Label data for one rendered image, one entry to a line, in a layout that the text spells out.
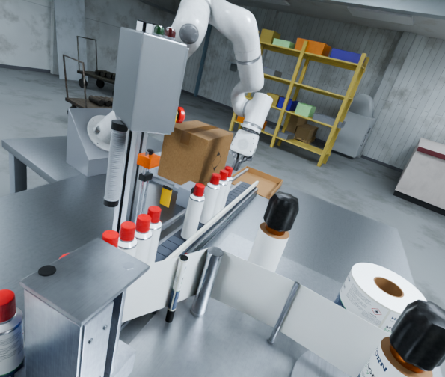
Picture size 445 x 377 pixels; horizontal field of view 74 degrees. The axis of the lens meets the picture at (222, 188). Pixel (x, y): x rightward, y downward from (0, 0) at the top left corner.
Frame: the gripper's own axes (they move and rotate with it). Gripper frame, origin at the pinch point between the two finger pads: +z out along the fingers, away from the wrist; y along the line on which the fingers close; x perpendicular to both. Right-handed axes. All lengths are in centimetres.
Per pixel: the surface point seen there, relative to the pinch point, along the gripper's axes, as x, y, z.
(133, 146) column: -55, -12, 6
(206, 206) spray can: -17.7, 0.6, 18.6
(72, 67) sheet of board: 473, -652, -91
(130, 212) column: -45, -12, 26
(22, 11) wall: 365, -726, -158
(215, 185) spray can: -19.6, 1.1, 9.8
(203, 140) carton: 4.0, -20.6, -5.5
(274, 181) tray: 72, 7, -1
